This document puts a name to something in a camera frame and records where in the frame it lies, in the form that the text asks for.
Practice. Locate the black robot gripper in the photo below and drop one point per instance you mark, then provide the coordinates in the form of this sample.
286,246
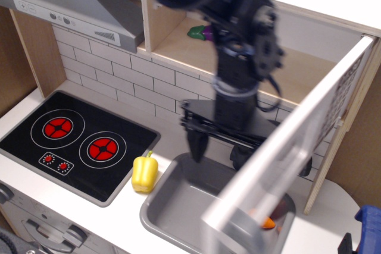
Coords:
231,117

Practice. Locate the white toy microwave door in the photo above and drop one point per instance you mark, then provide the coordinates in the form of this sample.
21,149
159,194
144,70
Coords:
263,181

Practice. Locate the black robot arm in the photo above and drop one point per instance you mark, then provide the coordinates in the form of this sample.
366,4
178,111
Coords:
244,37

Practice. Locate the dark grey toy faucet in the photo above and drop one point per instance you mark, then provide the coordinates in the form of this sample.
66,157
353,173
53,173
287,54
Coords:
239,156

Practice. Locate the yellow toy bell pepper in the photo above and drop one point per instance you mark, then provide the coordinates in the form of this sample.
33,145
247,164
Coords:
144,175

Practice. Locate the grey toy sink basin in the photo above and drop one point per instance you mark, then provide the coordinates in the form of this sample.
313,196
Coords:
173,211

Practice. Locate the black toy induction stove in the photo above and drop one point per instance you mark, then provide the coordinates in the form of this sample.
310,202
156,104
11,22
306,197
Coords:
79,146

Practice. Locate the orange toy carrot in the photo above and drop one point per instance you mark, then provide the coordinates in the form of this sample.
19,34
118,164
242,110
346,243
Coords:
267,224

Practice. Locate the purple toy eggplant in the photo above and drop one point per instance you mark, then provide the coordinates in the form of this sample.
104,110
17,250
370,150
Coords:
201,32

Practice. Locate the grey toy range hood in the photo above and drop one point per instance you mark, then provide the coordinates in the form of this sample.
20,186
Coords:
117,22

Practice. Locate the grey toy oven door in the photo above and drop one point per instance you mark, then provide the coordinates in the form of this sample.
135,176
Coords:
37,223

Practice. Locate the black object at edge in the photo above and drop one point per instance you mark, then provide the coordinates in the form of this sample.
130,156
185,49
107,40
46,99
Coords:
345,246

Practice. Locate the blue plastic object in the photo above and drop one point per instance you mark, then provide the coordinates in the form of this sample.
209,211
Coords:
369,216

